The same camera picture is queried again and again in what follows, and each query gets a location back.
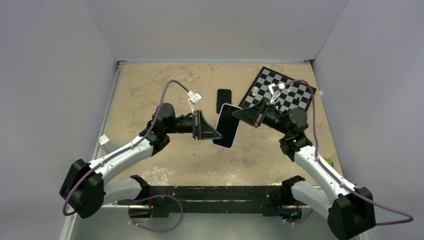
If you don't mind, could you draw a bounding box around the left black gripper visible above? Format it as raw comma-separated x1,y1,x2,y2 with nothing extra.
164,110,222,140

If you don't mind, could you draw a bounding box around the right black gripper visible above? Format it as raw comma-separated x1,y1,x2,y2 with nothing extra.
231,98,291,136

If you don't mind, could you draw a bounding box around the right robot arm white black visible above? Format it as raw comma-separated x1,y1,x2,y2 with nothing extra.
232,100,377,240

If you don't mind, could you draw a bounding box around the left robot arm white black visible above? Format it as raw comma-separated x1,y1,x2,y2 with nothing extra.
59,103,222,219

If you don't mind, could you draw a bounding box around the black phone on table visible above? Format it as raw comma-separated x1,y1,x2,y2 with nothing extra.
216,88,232,114

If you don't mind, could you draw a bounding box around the white chess piece left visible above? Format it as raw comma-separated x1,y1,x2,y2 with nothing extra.
252,86,259,97

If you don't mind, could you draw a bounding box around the black white chessboard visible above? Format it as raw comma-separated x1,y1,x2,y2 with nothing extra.
238,66,317,111

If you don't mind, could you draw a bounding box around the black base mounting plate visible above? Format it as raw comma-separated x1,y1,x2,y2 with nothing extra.
117,185,308,218

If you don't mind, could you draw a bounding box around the colourful toy car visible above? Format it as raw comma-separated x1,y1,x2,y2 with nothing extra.
324,158,334,167

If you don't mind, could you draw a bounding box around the small white box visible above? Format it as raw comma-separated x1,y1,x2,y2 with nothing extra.
98,134,110,145

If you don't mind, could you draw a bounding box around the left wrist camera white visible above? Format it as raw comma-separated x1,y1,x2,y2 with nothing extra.
187,90,202,114

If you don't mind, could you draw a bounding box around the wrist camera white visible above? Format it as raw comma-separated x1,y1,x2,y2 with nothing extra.
267,83,286,104
187,90,202,114

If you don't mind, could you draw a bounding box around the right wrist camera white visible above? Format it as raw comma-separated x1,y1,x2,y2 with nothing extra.
267,83,286,104

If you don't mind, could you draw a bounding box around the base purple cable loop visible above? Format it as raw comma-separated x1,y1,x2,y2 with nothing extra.
128,192,184,233

